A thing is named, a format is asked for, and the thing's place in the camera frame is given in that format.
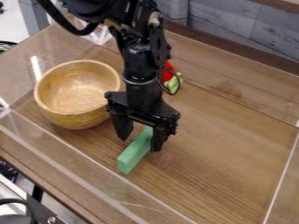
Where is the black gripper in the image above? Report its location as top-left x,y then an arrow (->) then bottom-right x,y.
104,78 -> 181,152

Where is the green rectangular block stick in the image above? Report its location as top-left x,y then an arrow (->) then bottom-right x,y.
116,126 -> 154,175

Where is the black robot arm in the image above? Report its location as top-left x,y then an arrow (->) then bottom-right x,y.
62,0 -> 181,151

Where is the brown wooden bowl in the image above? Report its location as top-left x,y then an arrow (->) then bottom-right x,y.
34,59 -> 120,130

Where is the red plush strawberry toy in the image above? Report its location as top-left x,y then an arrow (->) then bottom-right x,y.
163,62 -> 183,94

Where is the black equipment bottom left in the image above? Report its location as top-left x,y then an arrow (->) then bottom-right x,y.
0,198 -> 68,224

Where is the clear acrylic front wall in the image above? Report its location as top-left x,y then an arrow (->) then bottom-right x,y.
0,105 -> 197,224

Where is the clear acrylic corner bracket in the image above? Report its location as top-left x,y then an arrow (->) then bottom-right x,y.
75,18 -> 114,46

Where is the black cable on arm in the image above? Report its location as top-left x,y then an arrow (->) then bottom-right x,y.
36,0 -> 103,37

